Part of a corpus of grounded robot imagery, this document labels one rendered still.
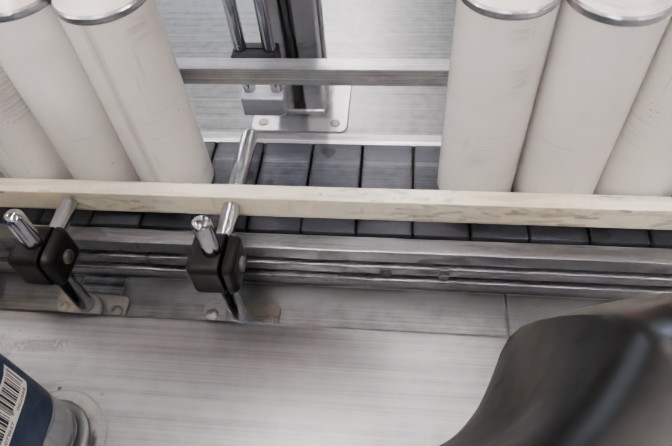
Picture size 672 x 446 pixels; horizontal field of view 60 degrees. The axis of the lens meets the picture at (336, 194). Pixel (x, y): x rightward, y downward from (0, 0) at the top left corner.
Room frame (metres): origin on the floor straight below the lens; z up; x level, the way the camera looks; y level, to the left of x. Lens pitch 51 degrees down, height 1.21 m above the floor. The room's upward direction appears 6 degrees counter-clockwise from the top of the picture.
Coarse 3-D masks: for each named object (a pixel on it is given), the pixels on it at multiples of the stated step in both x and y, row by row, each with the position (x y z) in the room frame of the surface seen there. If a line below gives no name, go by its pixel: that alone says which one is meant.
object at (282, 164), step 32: (224, 160) 0.31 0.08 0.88; (256, 160) 0.30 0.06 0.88; (288, 160) 0.30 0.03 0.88; (320, 160) 0.30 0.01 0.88; (352, 160) 0.29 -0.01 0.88; (384, 160) 0.29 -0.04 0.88; (416, 160) 0.29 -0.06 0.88; (96, 224) 0.26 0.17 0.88; (128, 224) 0.26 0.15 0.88; (160, 224) 0.25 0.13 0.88; (256, 224) 0.24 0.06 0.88; (288, 224) 0.24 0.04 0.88; (320, 224) 0.24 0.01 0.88; (352, 224) 0.24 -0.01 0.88; (384, 224) 0.23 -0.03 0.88; (416, 224) 0.23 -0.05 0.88; (448, 224) 0.23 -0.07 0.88; (480, 224) 0.22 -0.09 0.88
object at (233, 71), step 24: (192, 72) 0.32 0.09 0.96; (216, 72) 0.31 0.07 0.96; (240, 72) 0.31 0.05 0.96; (264, 72) 0.31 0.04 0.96; (288, 72) 0.31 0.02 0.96; (312, 72) 0.30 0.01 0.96; (336, 72) 0.30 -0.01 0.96; (360, 72) 0.30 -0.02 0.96; (384, 72) 0.30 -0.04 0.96; (408, 72) 0.29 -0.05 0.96; (432, 72) 0.29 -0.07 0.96
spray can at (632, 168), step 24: (648, 72) 0.23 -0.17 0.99; (648, 96) 0.23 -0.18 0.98; (648, 120) 0.22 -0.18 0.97; (624, 144) 0.23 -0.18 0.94; (648, 144) 0.22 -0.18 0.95; (624, 168) 0.22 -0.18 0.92; (648, 168) 0.22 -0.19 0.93; (600, 192) 0.23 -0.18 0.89; (624, 192) 0.22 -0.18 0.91; (648, 192) 0.21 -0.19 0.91
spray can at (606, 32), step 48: (576, 0) 0.24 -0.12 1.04; (624, 0) 0.23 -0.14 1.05; (576, 48) 0.23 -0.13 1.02; (624, 48) 0.22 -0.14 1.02; (576, 96) 0.22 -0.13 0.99; (624, 96) 0.22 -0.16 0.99; (528, 144) 0.24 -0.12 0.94; (576, 144) 0.22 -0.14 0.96; (528, 192) 0.23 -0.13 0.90; (576, 192) 0.22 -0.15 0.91
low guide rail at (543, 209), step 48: (0, 192) 0.27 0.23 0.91; (48, 192) 0.26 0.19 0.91; (96, 192) 0.26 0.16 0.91; (144, 192) 0.25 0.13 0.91; (192, 192) 0.25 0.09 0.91; (240, 192) 0.25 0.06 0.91; (288, 192) 0.24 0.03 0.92; (336, 192) 0.24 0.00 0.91; (384, 192) 0.23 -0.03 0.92; (432, 192) 0.23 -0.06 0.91; (480, 192) 0.22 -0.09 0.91
